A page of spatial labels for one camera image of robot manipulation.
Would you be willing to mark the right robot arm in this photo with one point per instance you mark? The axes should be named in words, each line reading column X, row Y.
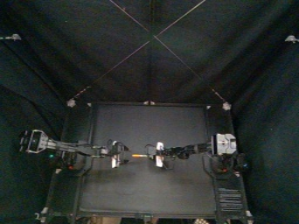
column 197, row 148

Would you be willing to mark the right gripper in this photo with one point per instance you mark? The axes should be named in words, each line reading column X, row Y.
column 158, row 154

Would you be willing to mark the grey marker pen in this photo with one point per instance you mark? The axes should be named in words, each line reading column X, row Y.
column 140, row 156

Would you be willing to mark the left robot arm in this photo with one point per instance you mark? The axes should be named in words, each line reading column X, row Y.
column 61, row 145

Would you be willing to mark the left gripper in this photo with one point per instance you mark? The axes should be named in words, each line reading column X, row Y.
column 116, row 153

